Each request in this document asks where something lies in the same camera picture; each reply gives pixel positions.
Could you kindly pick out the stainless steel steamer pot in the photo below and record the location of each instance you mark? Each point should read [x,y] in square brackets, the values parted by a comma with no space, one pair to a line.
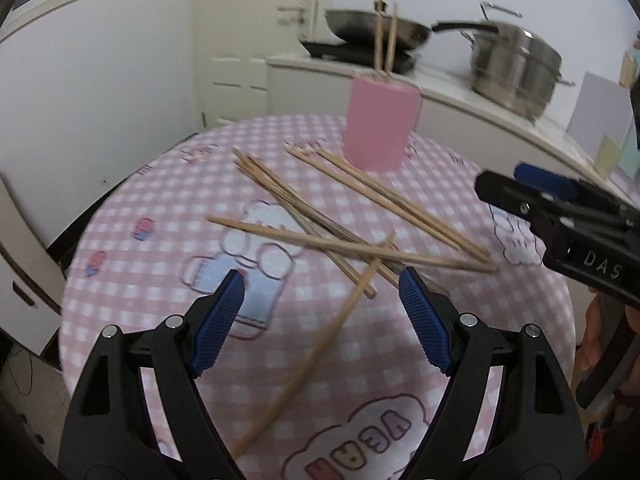
[515,70]

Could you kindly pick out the pink checked tablecloth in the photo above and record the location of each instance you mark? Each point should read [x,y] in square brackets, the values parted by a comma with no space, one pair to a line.
[150,270]

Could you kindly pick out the white furniture panel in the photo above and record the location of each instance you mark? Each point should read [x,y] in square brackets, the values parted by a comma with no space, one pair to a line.
[20,270]

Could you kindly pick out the colourful small picture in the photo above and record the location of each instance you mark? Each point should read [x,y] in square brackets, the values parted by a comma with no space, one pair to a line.
[631,67]

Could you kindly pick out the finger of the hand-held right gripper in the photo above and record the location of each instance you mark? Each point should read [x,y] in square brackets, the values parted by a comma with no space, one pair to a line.
[505,190]
[545,179]

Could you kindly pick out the person's right hand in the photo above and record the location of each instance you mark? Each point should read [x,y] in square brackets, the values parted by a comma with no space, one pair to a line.
[595,335]

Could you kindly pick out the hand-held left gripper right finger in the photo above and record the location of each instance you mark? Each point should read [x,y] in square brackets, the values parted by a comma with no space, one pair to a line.
[425,320]

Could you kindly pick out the white kitchen counter cabinet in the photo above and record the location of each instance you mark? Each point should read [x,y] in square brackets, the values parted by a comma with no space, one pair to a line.
[310,95]

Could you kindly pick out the pink chopstick cup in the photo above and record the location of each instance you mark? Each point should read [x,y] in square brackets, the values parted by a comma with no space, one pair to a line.
[380,120]

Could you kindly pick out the black induction cooktop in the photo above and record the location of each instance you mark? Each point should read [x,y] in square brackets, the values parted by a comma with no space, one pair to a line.
[325,50]

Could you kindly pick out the pile of wooden chopsticks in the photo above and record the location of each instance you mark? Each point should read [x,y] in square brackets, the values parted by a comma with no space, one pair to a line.
[310,211]

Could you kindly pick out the white panel door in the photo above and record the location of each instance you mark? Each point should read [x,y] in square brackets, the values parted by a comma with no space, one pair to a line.
[240,20]

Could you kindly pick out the white board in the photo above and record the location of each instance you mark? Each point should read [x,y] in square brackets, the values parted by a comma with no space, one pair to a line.
[597,110]

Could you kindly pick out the pale teal box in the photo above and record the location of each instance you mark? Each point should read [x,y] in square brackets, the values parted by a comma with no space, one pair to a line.
[631,155]

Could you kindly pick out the pale green card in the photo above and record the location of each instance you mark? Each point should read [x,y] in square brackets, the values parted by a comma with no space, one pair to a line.
[606,155]

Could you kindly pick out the bent wooden chopstick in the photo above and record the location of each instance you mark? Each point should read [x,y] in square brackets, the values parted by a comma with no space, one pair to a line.
[327,342]

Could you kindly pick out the straight wooden chopstick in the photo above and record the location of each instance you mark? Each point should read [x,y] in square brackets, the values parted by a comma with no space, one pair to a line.
[391,40]
[380,40]

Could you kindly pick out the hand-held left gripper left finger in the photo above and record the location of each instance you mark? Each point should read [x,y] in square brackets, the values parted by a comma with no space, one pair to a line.
[220,320]

